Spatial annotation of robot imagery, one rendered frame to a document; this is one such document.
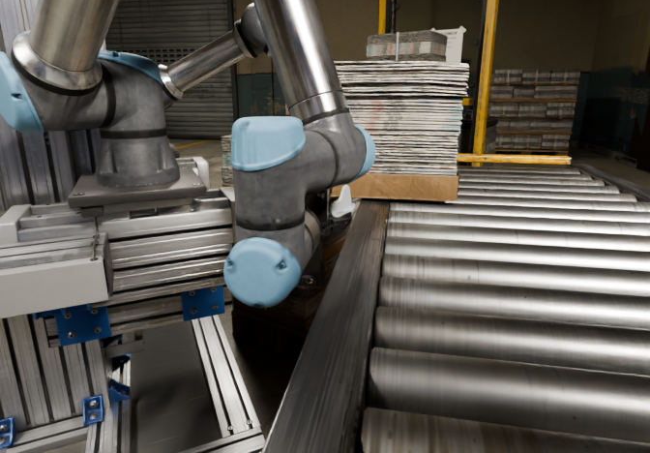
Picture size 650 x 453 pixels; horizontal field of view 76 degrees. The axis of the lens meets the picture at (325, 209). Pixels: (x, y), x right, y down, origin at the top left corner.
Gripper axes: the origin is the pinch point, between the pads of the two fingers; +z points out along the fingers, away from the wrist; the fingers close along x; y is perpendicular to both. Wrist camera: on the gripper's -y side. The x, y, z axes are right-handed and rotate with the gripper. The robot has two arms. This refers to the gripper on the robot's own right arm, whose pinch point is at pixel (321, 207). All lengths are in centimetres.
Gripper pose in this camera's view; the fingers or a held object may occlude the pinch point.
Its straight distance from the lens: 76.0
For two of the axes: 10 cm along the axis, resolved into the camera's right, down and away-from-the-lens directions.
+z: 1.8, -2.7, 9.5
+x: -9.8, -0.5, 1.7
